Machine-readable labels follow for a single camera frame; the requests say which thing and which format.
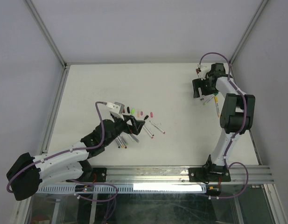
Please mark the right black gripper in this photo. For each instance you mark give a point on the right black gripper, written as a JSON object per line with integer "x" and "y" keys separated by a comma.
{"x": 198, "y": 83}

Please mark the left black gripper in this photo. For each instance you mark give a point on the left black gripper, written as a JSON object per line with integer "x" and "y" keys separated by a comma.
{"x": 136, "y": 127}

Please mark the grey pen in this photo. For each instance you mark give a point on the grey pen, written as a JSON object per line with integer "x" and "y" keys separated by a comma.
{"x": 135, "y": 138}

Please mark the light green cap marker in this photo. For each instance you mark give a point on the light green cap marker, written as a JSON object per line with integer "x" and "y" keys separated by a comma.
{"x": 132, "y": 138}

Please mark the yellow marker pen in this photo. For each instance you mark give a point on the yellow marker pen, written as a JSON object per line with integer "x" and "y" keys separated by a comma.
{"x": 120, "y": 142}

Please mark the pink cap marker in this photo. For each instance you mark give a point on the pink cap marker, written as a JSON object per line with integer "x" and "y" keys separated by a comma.
{"x": 157, "y": 127}

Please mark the brown cap marker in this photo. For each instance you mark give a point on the brown cap marker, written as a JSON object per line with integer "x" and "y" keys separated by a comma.
{"x": 123, "y": 142}

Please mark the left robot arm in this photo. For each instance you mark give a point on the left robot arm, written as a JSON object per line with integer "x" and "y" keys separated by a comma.
{"x": 31, "y": 173}

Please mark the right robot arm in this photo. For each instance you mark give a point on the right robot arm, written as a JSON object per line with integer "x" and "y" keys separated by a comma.
{"x": 236, "y": 116}

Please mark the controller board with LEDs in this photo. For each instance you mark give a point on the controller board with LEDs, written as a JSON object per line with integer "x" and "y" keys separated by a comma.
{"x": 84, "y": 188}

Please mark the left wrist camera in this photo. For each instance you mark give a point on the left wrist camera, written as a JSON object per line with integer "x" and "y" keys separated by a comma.
{"x": 116, "y": 109}

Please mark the aluminium front rail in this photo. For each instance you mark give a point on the aluminium front rail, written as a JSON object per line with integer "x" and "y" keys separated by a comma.
{"x": 255, "y": 174}

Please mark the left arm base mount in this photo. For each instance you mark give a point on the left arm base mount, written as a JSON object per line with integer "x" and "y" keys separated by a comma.
{"x": 92, "y": 174}

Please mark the slotted cable duct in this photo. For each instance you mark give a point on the slotted cable duct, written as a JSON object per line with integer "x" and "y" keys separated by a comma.
{"x": 125, "y": 189}

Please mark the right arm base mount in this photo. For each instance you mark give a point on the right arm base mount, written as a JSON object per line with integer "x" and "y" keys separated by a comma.
{"x": 209, "y": 172}

